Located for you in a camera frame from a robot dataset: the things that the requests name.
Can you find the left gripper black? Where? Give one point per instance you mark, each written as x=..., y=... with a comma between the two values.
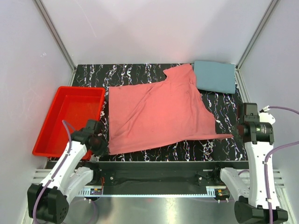
x=103, y=149

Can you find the pink t shirt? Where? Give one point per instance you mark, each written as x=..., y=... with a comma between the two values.
x=147, y=116

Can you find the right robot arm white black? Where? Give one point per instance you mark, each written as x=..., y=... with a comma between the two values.
x=257, y=203

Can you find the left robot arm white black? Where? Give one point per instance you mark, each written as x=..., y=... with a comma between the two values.
x=49, y=200

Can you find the red plastic bin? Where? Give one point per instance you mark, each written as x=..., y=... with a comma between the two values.
x=75, y=105

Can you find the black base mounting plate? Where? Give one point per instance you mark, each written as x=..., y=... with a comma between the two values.
x=162, y=175

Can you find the folded blue t shirt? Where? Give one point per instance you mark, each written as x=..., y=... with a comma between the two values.
x=215, y=76

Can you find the right aluminium frame post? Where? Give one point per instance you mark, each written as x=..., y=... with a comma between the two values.
x=262, y=24

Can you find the aluminium frame post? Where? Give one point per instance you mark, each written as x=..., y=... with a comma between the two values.
x=51, y=27
x=262, y=24

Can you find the white slotted cable duct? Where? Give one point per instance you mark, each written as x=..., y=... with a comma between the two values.
x=203, y=192

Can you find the left aluminium frame post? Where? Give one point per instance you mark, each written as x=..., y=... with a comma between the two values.
x=51, y=27

